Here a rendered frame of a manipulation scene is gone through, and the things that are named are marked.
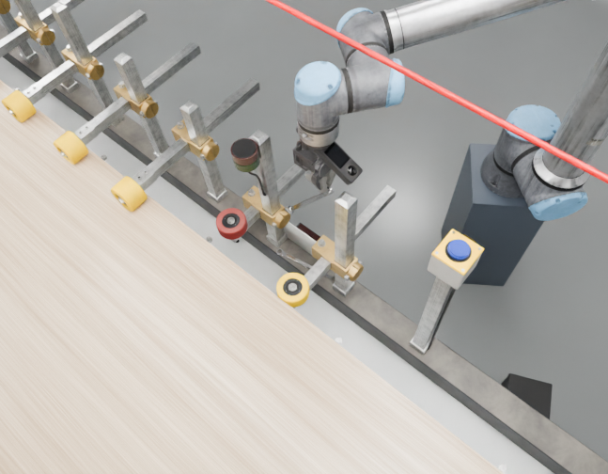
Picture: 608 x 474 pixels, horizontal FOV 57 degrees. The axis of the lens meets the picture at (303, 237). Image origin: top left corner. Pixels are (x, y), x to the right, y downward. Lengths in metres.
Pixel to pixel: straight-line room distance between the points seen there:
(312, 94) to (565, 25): 2.58
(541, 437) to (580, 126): 0.75
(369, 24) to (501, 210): 0.91
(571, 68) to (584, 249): 1.08
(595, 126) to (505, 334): 1.10
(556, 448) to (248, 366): 0.76
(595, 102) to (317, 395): 0.91
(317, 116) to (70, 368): 0.80
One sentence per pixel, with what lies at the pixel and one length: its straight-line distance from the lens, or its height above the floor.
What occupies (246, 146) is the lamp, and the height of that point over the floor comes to 1.17.
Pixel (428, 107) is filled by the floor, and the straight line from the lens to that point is 2.94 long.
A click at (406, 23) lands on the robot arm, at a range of 1.24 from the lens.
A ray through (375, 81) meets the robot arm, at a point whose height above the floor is 1.34.
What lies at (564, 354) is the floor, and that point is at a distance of 2.41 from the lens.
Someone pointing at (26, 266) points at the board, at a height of 0.90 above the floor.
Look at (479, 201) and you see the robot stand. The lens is 1.89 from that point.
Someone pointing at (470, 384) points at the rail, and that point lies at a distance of 1.53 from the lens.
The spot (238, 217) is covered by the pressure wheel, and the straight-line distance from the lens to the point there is 1.47.
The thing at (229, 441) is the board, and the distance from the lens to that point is 1.27.
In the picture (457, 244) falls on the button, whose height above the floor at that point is 1.23.
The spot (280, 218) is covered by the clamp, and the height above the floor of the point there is 0.87.
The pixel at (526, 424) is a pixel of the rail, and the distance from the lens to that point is 1.54.
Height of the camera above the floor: 2.14
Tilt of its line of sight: 60 degrees down
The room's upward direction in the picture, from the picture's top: 6 degrees counter-clockwise
